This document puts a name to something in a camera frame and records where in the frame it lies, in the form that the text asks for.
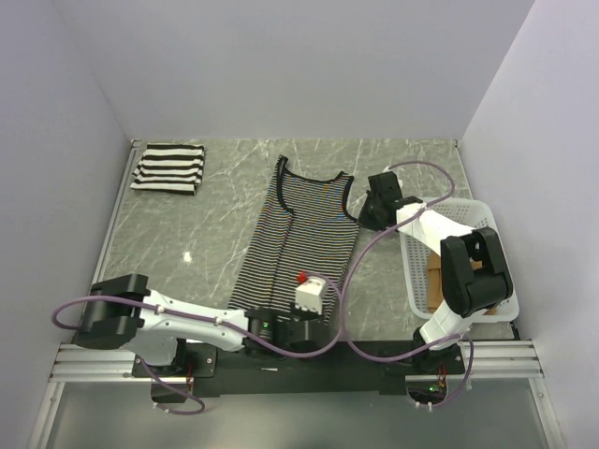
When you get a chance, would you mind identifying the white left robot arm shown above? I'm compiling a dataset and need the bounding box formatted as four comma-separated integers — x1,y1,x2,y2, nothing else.
74,274,330,376

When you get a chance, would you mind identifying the wide striped tank top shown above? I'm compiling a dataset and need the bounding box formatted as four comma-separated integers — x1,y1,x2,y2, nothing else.
130,143,205,196

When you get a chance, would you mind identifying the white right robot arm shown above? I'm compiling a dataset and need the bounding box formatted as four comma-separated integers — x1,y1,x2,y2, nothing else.
358,171,514,373

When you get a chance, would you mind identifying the thin striped tank top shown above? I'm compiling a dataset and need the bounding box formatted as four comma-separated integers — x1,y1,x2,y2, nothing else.
227,155,359,314

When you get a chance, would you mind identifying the aluminium frame rail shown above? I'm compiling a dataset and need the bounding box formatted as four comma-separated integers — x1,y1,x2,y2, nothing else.
50,340,544,383

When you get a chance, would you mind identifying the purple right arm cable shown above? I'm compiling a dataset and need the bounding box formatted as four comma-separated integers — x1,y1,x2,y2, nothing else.
339,161,475,415

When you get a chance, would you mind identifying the tan brown tank top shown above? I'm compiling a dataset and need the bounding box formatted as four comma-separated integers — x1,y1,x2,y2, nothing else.
426,252,498,315

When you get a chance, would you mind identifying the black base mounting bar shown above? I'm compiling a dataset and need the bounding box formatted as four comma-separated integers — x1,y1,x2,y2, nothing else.
132,341,465,398

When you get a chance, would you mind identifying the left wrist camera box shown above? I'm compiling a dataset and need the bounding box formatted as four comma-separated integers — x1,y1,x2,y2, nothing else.
294,271,328,315

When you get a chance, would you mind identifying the white plastic laundry basket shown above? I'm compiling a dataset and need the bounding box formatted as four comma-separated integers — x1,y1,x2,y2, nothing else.
400,198,519,324

